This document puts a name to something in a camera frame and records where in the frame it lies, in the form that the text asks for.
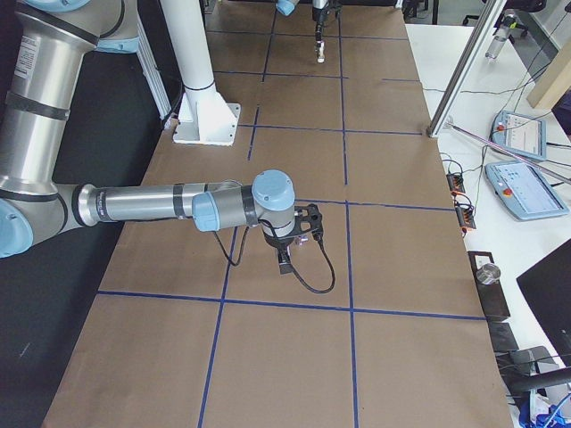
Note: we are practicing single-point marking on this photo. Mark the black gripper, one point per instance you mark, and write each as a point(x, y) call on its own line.
point(277, 243)
point(318, 14)

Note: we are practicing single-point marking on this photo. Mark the white PPR pipe fitting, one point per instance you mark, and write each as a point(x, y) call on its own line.
point(320, 51)

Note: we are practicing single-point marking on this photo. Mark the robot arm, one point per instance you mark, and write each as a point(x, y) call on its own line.
point(286, 7)
point(68, 158)

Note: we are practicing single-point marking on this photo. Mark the white mounting column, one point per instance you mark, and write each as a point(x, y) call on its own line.
point(204, 116)

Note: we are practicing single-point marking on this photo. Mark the clear water bottle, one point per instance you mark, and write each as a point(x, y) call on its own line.
point(501, 36)

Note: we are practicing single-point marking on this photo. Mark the orange black connector strip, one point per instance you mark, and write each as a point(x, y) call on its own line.
point(456, 183)

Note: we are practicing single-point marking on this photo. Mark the steel cup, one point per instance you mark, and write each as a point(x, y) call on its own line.
point(488, 274)

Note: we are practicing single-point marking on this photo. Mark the far teach pendant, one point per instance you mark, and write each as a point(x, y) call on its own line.
point(520, 134)

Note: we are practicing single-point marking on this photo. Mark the teach pendant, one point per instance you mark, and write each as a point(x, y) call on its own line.
point(520, 134)
point(524, 191)

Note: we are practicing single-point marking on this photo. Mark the near teach pendant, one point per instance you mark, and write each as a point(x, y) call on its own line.
point(524, 191)

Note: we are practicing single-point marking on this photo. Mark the reach grabber stick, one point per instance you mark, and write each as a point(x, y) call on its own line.
point(503, 150)

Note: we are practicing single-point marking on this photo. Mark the black monitor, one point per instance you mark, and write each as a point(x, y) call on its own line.
point(546, 289)

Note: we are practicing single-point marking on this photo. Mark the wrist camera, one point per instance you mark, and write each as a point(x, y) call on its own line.
point(308, 220)

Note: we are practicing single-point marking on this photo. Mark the aluminium frame post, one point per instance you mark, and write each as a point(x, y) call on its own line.
point(485, 23)

